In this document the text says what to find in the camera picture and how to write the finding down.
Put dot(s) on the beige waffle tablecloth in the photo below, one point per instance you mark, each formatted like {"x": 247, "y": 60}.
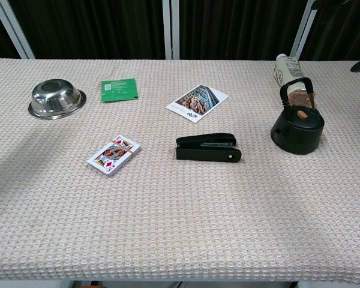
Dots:
{"x": 180, "y": 210}

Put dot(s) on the green foil packet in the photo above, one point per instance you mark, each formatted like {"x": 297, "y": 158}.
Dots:
{"x": 119, "y": 90}

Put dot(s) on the white metal frame post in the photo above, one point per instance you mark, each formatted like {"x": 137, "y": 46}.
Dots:
{"x": 171, "y": 30}
{"x": 15, "y": 30}
{"x": 304, "y": 30}

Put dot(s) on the stainless steel bowl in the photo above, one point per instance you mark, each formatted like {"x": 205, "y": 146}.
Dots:
{"x": 55, "y": 97}

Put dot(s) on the black kettle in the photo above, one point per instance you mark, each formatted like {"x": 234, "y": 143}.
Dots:
{"x": 298, "y": 135}

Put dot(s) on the photo postcard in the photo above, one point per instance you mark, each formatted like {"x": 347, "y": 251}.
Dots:
{"x": 196, "y": 102}

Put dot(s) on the playing card deck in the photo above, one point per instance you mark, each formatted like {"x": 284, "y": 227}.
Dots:
{"x": 114, "y": 154}

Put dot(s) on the black stapler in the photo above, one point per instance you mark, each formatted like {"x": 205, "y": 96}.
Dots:
{"x": 207, "y": 151}

